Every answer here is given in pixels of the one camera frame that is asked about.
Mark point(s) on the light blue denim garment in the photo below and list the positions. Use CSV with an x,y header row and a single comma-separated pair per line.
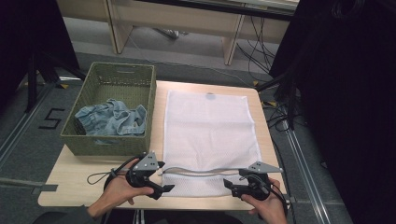
x,y
113,119

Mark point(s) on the grey floor tape strip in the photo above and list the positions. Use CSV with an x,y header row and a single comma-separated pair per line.
x,y
43,188

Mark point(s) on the white mesh laundry bag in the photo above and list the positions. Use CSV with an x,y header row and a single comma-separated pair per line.
x,y
208,130

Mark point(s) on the black curtain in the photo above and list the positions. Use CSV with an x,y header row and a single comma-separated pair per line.
x,y
342,109
28,37

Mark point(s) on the person's right hand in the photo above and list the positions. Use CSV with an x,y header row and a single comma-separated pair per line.
x,y
271,210

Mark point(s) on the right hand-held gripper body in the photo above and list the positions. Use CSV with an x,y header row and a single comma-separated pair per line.
x,y
257,186

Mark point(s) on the green woven storage basket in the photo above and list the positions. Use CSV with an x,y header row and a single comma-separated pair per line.
x,y
120,82

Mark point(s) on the black tripod stand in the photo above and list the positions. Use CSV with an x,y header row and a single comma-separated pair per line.
x,y
32,81
291,102

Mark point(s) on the grey power strip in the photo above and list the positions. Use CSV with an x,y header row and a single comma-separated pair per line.
x,y
170,33

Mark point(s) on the person's left hand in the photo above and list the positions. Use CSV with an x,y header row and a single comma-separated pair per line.
x,y
120,191

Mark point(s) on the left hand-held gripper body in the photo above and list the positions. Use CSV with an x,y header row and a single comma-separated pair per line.
x,y
146,163

